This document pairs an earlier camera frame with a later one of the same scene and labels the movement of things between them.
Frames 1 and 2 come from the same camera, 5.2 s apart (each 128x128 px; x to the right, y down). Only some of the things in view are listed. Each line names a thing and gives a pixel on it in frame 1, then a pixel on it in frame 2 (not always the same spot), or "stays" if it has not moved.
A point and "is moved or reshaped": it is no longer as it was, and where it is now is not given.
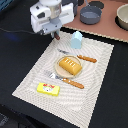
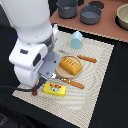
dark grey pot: [75, 5] stays
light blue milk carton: [76, 40] stays
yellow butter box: [48, 89] is moved or reshaped
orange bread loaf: [70, 66] stays
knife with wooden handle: [86, 58] stays
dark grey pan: [90, 14] stays
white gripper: [47, 16] -> [28, 57]
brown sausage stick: [56, 35] is moved or reshaped
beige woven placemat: [72, 105] stays
